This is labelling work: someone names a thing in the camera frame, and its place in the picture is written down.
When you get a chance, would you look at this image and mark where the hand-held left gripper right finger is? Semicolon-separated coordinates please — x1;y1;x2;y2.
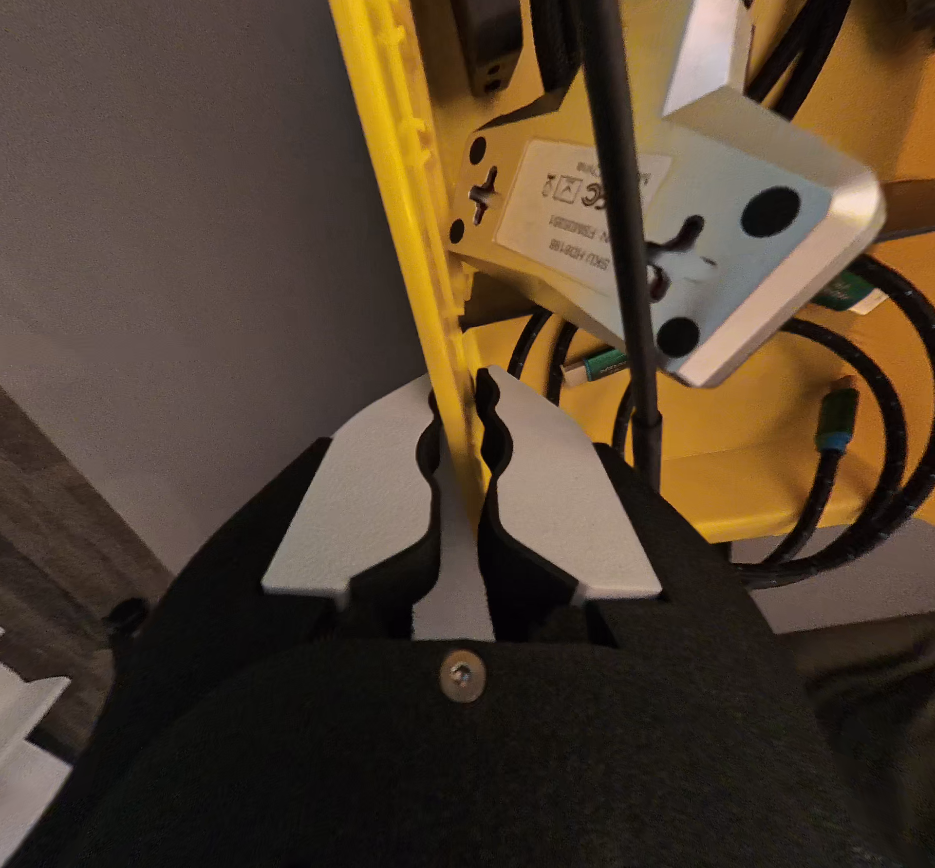
475;364;663;606

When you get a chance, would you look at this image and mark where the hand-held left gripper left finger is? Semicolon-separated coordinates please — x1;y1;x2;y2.
260;373;444;604

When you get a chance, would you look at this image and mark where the yellow plastic bin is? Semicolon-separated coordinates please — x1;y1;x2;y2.
310;0;935;544

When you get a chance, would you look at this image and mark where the dark grey adapter hub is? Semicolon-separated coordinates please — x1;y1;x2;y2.
437;0;524;98

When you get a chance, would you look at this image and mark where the white metal adapter box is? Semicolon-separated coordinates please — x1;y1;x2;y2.
447;0;888;390

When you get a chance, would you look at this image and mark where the black braided cable green plug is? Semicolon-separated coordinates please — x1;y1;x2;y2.
507;309;631;405
734;255;935;589

